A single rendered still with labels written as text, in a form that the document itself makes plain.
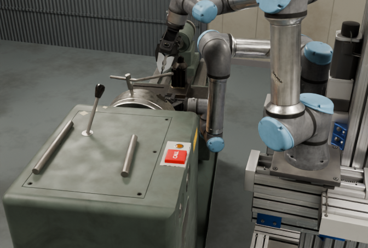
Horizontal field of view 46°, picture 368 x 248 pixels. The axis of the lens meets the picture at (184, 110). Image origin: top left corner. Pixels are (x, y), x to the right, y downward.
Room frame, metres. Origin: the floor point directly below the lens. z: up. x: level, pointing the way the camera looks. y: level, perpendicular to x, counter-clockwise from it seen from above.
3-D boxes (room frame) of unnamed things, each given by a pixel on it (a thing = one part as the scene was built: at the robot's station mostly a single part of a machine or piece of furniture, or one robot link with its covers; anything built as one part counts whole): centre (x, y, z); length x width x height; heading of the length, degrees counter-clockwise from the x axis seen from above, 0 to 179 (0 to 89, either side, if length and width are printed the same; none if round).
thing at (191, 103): (1.78, -0.04, 1.08); 0.08 x 0.05 x 0.08; 172
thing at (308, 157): (1.24, -0.42, 1.21); 0.15 x 0.15 x 0.10
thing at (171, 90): (2.12, 0.03, 1.00); 0.20 x 0.10 x 0.05; 172
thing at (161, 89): (2.16, 0.09, 0.95); 0.43 x 0.18 x 0.04; 82
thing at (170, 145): (1.12, 0.02, 1.23); 0.13 x 0.08 x 0.06; 172
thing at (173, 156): (1.10, 0.02, 1.26); 0.06 x 0.06 x 0.02; 82
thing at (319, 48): (1.72, -0.56, 1.33); 0.13 x 0.12 x 0.14; 10
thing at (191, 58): (2.76, 0.01, 1.01); 0.30 x 0.20 x 0.29; 172
